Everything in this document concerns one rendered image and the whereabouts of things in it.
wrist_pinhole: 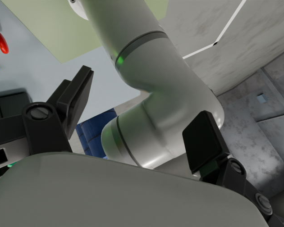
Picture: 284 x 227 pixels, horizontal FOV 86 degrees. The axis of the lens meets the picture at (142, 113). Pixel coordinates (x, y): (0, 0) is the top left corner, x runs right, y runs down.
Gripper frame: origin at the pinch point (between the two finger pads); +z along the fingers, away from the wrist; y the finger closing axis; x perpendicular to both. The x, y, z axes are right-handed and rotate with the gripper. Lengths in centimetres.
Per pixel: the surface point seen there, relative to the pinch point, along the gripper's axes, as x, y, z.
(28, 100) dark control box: -36, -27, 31
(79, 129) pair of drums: -241, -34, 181
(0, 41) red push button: -12.2, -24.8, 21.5
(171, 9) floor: -6, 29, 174
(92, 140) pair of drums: -187, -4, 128
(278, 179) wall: -530, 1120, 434
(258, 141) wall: -445, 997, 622
